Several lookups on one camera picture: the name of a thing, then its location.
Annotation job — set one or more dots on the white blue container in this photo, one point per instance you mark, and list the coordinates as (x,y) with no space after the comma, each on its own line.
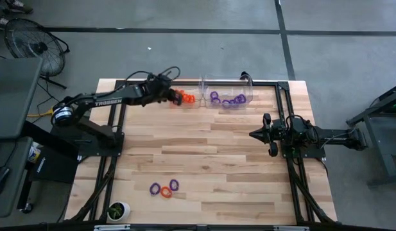
(34,154)

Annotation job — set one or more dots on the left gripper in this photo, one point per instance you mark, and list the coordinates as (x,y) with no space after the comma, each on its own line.
(159,90)

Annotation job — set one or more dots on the black floor fan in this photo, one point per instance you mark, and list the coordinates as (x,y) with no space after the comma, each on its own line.
(40,48)

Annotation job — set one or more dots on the black leg with caster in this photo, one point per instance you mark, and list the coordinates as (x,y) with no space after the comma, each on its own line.
(24,195)

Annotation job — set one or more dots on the clear plastic bin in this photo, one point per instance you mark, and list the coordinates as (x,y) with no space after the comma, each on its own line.
(197,93)
(223,86)

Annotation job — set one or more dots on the grey desk top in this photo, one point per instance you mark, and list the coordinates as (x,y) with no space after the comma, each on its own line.
(11,96)
(14,205)

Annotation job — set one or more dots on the person's shoe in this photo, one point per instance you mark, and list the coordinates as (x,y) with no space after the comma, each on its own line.
(0,22)
(19,5)

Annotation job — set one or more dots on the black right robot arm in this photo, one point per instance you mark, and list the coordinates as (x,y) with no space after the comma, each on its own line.
(332,138)

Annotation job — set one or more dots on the black metal cart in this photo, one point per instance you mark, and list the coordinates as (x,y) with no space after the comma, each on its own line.
(379,150)

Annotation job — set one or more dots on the black desk beam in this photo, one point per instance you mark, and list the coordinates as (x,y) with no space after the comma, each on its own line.
(40,134)

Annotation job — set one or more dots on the black computer case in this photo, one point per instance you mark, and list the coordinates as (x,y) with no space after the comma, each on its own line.
(55,167)

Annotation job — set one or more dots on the black aluminium rig frame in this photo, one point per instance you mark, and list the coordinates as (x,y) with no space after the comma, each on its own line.
(268,83)

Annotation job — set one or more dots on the black frame clamp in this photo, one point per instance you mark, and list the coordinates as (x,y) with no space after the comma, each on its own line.
(243,74)

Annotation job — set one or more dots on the small plant in white pot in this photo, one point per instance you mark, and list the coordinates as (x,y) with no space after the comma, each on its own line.
(124,210)

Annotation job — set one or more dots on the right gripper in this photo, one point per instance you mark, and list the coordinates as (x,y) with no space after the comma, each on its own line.
(276,134)

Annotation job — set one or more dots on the silver metal bracket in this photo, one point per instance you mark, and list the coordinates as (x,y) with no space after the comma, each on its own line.
(290,228)
(111,227)

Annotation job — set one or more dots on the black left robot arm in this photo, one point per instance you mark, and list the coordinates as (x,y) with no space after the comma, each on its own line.
(108,102)

